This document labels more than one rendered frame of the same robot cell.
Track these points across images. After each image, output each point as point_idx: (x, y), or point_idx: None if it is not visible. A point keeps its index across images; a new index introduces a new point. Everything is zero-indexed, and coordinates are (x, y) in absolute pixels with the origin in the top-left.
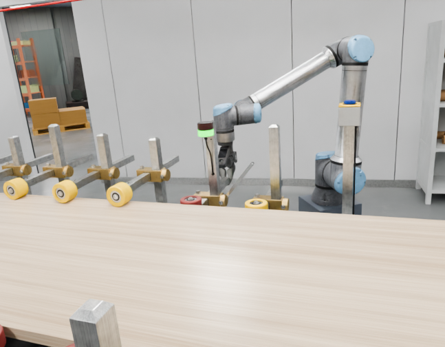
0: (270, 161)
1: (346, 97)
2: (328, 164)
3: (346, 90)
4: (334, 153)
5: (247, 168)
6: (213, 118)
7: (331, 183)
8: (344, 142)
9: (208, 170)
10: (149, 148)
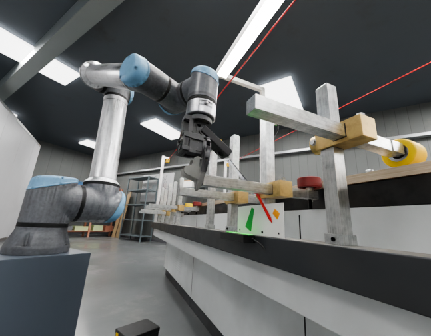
0: (238, 161)
1: (122, 125)
2: (88, 189)
3: (122, 119)
4: (102, 176)
5: (233, 164)
6: (214, 83)
7: (107, 209)
8: (216, 160)
9: (274, 155)
10: (336, 98)
